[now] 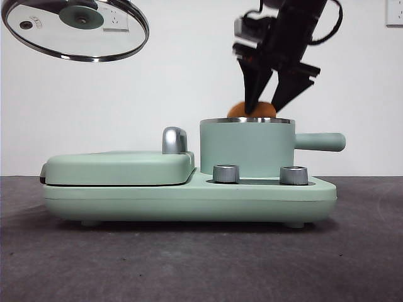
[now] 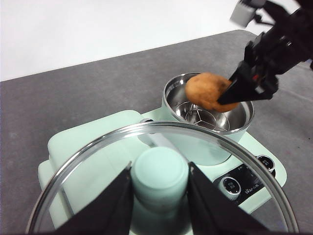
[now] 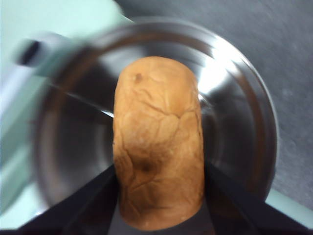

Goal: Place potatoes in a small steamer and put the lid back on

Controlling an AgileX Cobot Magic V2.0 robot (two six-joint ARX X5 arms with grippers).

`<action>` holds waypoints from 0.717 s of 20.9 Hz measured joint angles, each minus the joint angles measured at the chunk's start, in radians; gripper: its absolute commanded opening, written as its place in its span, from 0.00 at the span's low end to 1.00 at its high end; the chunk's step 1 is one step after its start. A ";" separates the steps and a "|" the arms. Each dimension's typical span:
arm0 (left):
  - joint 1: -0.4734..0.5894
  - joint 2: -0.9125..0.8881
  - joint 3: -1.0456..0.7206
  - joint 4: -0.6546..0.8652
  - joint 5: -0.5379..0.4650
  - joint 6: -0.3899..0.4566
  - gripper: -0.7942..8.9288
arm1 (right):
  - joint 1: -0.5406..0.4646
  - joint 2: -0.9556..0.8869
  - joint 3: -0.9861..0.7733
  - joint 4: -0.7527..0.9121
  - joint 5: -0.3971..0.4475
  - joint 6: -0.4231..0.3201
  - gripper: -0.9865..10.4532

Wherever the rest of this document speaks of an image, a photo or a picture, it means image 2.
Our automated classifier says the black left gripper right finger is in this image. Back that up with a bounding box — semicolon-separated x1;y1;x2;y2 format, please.
188;161;269;235

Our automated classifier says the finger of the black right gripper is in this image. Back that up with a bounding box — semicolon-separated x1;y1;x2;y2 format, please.
217;61;272;105

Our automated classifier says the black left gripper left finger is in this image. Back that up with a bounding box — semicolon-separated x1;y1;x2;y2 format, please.
52;161;134;235

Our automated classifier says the brown potato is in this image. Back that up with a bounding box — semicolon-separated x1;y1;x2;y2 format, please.
185;72;239;113

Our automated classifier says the glass lid with mint knob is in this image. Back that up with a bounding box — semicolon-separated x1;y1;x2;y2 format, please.
25;121;300;235

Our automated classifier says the mint green steamer pot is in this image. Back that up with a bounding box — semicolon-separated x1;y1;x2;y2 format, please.
161;72;255;165

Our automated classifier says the silver black control dial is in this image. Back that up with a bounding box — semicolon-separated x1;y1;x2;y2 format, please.
221;176;242;195
256;154;276;172

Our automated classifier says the mint green breakfast machine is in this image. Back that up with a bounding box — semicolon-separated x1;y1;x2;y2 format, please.
38;107;287;235

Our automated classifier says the wire steamer rack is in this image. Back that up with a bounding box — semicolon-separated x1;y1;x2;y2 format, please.
175;100;232;131

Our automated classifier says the silver grill handle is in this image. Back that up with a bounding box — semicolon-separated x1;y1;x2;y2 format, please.
138;118;178;154

